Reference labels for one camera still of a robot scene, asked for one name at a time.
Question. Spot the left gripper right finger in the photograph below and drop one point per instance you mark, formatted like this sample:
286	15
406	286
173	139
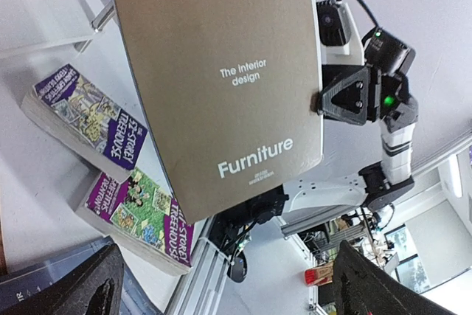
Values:
360	287

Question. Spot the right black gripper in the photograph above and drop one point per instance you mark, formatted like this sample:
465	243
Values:
345	96

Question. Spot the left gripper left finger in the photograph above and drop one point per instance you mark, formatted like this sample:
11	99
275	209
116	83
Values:
94	287

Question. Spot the Decorate Furniture large book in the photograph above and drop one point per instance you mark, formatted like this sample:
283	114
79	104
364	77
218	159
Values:
227	87

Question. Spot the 52-Storey Treehouse book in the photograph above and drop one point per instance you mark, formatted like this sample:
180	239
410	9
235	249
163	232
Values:
78	114

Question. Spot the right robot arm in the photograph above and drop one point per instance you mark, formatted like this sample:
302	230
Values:
374	186

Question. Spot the red box in background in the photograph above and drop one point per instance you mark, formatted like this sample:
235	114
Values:
320	275

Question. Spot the dark blue barcode book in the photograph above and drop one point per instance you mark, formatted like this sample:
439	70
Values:
23	284

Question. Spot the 117-Storey Treehouse book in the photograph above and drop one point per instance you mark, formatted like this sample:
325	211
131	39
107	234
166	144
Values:
141	216

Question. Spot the white two-tier shelf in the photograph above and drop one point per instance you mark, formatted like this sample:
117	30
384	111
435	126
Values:
35	25

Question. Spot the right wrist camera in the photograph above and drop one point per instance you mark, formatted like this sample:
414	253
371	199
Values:
340	39

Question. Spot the aluminium front rail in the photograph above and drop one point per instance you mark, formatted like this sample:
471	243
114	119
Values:
274	283

